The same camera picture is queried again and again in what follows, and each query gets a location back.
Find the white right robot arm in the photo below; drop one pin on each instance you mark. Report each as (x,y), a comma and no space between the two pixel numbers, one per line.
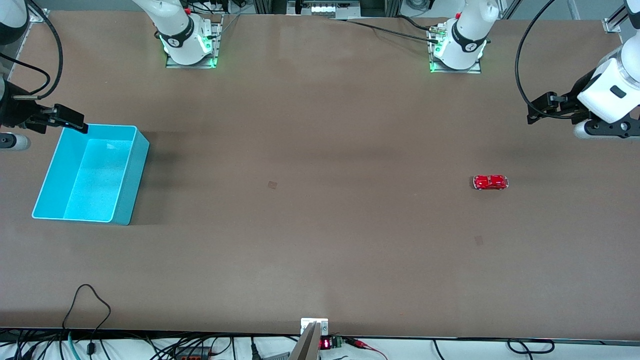
(176,27)

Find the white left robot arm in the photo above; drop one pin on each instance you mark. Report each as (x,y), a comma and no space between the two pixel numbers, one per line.
(466,37)

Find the black orange power strip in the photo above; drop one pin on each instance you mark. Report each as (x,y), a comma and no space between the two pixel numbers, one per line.
(192,353)

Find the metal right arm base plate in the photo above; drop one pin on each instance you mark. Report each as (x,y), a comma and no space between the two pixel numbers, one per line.
(191,65)

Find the white metal mount bracket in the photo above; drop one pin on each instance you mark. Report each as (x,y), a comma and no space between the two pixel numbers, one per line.
(314,323)

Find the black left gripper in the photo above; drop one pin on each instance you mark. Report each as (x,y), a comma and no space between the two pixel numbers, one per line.
(569,104)

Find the blue plastic box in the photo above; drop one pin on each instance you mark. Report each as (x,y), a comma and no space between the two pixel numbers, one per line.
(90,175)

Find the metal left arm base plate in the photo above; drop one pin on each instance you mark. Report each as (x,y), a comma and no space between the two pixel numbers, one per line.
(456,71)

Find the red LED display module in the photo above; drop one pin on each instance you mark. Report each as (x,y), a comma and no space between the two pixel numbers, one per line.
(327,343)

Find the grey camera mount bar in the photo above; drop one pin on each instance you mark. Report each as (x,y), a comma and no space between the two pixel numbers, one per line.
(306,346)

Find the red beetle toy car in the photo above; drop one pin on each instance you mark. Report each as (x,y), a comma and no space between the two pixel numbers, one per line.
(490,182)

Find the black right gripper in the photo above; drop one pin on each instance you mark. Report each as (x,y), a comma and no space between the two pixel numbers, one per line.
(14,113)

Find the aluminium frame profile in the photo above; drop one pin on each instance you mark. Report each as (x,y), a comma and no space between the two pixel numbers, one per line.
(30,22)
(616,20)

